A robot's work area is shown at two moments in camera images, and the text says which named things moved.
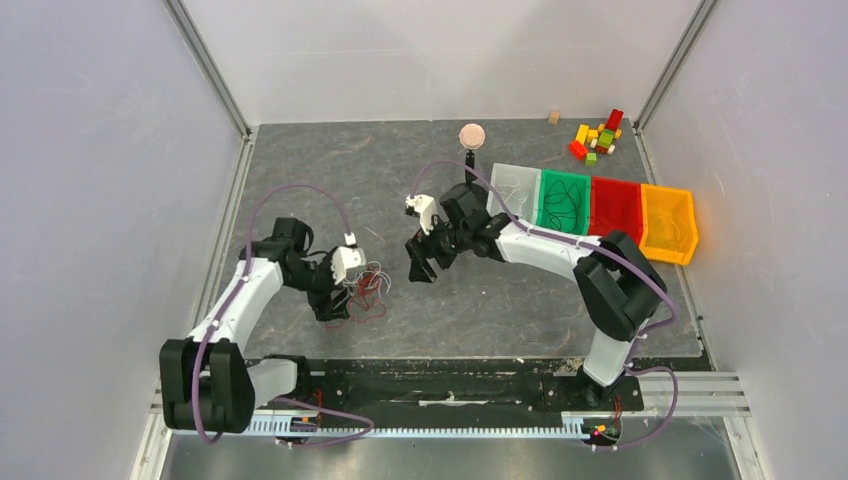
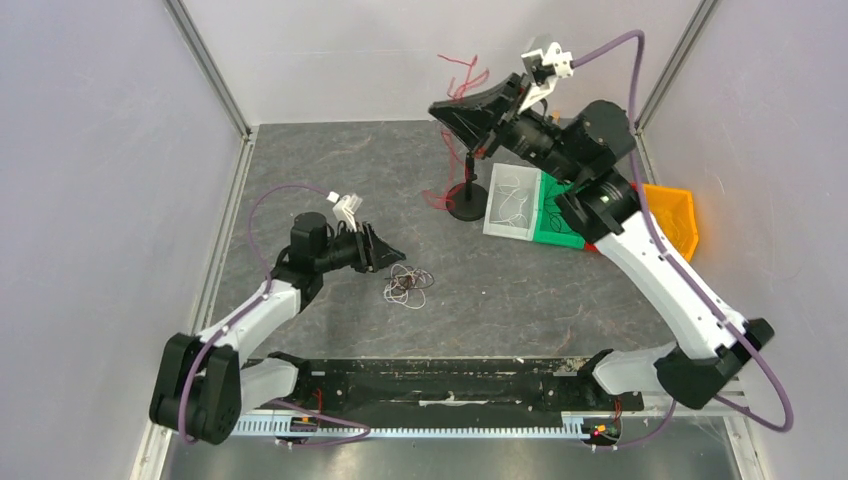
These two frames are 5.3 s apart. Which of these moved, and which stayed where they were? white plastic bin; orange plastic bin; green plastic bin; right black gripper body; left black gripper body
Moved: right black gripper body; left black gripper body
Stayed: orange plastic bin; white plastic bin; green plastic bin
